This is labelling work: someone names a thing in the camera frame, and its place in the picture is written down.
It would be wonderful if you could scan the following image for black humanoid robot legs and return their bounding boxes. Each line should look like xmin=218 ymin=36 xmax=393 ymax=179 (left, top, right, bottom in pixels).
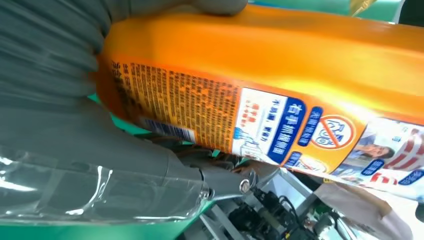
xmin=227 ymin=188 xmax=352 ymax=240

